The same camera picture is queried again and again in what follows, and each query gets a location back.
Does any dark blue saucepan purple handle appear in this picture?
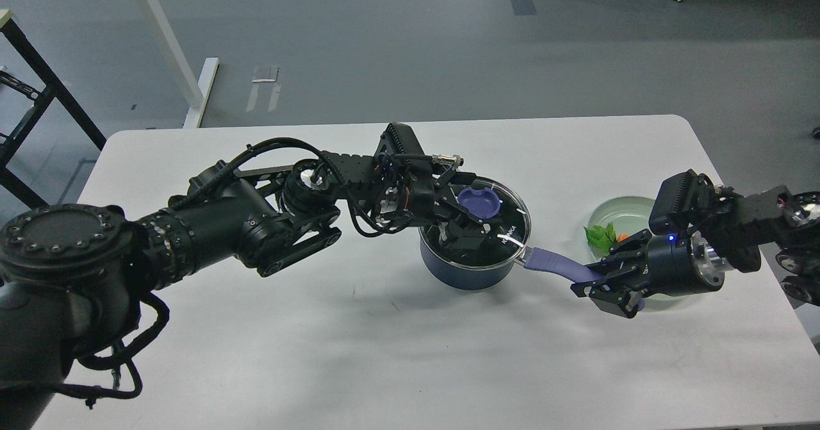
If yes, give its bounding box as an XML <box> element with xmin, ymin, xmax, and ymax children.
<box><xmin>419</xmin><ymin>225</ymin><xmax>646</xmax><ymax>310</ymax></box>

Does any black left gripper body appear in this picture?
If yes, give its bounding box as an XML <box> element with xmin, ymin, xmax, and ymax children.
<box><xmin>382</xmin><ymin>161</ymin><xmax>457</xmax><ymax>226</ymax></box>

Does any pale green plate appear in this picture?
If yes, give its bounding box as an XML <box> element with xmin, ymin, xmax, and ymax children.
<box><xmin>586</xmin><ymin>196</ymin><xmax>694</xmax><ymax>312</ymax></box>

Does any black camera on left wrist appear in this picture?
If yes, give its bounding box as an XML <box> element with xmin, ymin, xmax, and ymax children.
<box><xmin>374</xmin><ymin>122</ymin><xmax>464</xmax><ymax>175</ymax></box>

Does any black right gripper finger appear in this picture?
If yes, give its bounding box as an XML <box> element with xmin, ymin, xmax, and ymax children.
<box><xmin>593</xmin><ymin>229</ymin><xmax>652</xmax><ymax>272</ymax></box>
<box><xmin>570</xmin><ymin>270</ymin><xmax>648</xmax><ymax>318</ymax></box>

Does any white table leg frame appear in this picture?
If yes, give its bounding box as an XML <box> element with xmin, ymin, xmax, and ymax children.
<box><xmin>0</xmin><ymin>0</ymin><xmax>220</xmax><ymax>129</ymax></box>

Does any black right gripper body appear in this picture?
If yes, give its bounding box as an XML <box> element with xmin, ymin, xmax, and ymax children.
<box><xmin>646</xmin><ymin>233</ymin><xmax>726</xmax><ymax>297</ymax></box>

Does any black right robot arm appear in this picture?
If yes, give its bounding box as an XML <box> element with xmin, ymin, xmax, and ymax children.
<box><xmin>571</xmin><ymin>184</ymin><xmax>818</xmax><ymax>318</ymax></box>

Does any glass lid purple knob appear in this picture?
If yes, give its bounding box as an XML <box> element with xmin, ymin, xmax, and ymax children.
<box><xmin>418</xmin><ymin>176</ymin><xmax>532</xmax><ymax>270</ymax></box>

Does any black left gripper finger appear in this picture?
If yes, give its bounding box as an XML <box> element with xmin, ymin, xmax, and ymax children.
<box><xmin>438</xmin><ymin>217</ymin><xmax>489</xmax><ymax>254</ymax></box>
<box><xmin>442</xmin><ymin>173</ymin><xmax>503</xmax><ymax>224</ymax></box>

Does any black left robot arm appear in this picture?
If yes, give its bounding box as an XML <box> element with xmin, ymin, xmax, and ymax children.
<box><xmin>2</xmin><ymin>138</ymin><xmax>500</xmax><ymax>429</ymax></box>

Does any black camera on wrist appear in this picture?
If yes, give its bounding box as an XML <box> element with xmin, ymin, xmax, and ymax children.
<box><xmin>374</xmin><ymin>122</ymin><xmax>464</xmax><ymax>175</ymax></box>
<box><xmin>648</xmin><ymin>169</ymin><xmax>710</xmax><ymax>235</ymax></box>

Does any black metal rack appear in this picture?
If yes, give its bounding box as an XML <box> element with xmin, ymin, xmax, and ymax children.
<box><xmin>1</xmin><ymin>10</ymin><xmax>106</xmax><ymax>209</ymax></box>

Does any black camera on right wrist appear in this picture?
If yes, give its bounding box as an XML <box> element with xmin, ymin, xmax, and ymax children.
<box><xmin>648</xmin><ymin>169</ymin><xmax>710</xmax><ymax>235</ymax></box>

